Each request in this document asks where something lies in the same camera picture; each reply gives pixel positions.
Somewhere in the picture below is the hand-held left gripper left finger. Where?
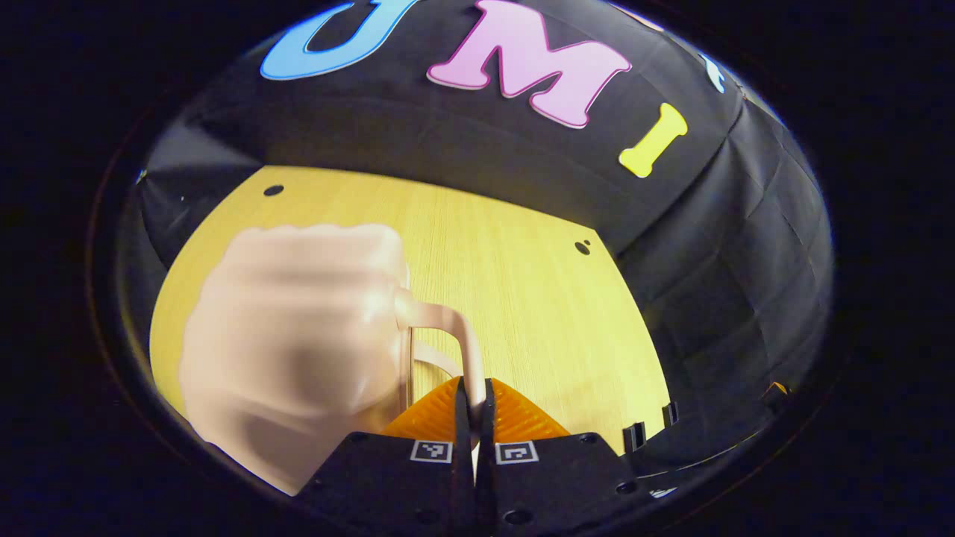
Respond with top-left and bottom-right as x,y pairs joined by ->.
295,377 -> 478,537

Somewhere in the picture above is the black backdrop cloth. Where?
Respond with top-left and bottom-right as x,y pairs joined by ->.
134,0 -> 835,478

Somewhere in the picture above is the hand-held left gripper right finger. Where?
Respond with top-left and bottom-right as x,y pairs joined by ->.
474,377 -> 657,537

